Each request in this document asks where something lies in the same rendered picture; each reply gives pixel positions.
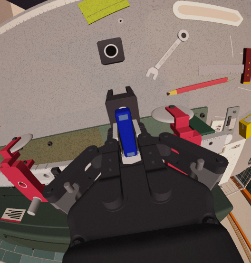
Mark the grey combination spanner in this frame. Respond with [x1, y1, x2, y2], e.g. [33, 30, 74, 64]
[145, 29, 190, 81]

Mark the red pencil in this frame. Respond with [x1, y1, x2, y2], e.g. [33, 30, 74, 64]
[166, 77, 229, 96]

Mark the yellow-green flat pad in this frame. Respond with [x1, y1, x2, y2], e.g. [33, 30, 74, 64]
[77, 0, 131, 26]

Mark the wire mesh rack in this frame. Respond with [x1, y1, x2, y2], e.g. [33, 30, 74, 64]
[230, 150, 251, 193]

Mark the blue-handled slotting knife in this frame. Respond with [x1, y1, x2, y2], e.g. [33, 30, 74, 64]
[112, 106, 142, 165]

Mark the try square dark red stock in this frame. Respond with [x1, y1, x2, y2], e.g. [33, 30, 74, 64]
[198, 47, 251, 85]

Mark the white label red stripe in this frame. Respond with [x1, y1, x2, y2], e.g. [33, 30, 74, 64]
[0, 207, 27, 224]

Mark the grey switch plate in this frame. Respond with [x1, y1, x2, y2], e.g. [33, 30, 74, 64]
[222, 106, 241, 133]

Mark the white paper card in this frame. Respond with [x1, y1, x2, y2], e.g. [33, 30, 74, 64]
[210, 120, 225, 133]

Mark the green slotter-scorer body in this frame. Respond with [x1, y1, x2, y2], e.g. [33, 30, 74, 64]
[0, 106, 234, 254]

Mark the dark grey stowage block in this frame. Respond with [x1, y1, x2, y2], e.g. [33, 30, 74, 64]
[97, 37, 126, 66]

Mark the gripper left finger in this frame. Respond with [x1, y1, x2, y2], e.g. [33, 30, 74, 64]
[42, 127, 122, 215]

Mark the yellow tape measure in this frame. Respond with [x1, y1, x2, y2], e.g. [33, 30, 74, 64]
[238, 113, 251, 140]

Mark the dark grey knife holder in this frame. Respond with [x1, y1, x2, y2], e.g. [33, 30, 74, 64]
[105, 85, 141, 129]

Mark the red scoring head grey disc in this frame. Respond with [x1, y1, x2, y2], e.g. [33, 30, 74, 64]
[0, 133, 48, 203]
[151, 104, 203, 147]

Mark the white scale strip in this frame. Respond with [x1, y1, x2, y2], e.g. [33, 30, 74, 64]
[0, 0, 83, 39]

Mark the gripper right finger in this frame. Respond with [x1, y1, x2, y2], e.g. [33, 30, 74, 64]
[137, 122, 229, 189]

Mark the grey ball-lock pin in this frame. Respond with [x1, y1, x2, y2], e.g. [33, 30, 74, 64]
[27, 196, 42, 216]

